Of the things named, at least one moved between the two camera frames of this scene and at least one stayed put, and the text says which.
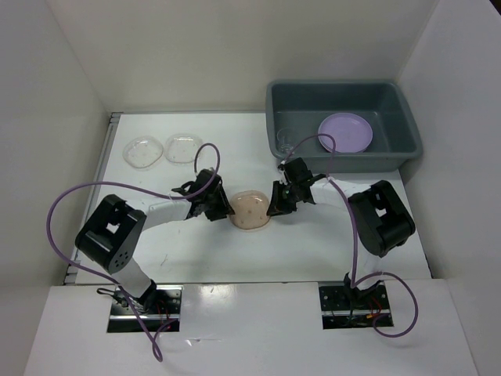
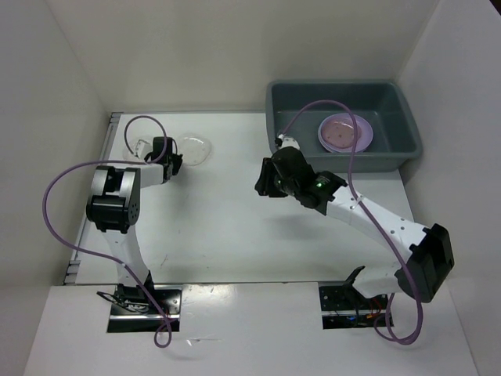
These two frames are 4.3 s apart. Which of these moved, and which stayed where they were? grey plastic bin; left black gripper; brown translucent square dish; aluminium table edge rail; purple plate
Moved: brown translucent square dish; left black gripper
Stayed: purple plate; aluminium table edge rail; grey plastic bin
